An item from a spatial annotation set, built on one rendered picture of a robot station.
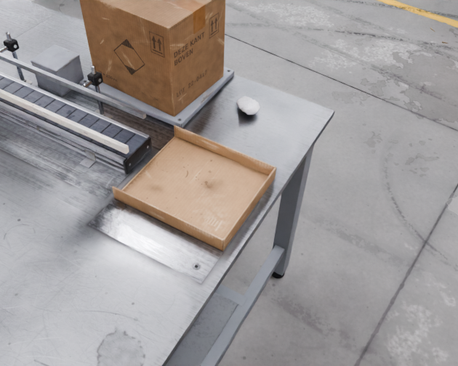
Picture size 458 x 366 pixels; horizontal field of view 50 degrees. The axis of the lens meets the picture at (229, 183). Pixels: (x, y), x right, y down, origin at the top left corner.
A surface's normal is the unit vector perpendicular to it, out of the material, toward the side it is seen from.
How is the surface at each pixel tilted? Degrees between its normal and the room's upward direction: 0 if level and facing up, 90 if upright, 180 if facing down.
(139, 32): 90
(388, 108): 0
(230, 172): 0
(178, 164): 0
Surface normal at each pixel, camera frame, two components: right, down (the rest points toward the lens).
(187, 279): 0.04, -0.68
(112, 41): -0.56, 0.59
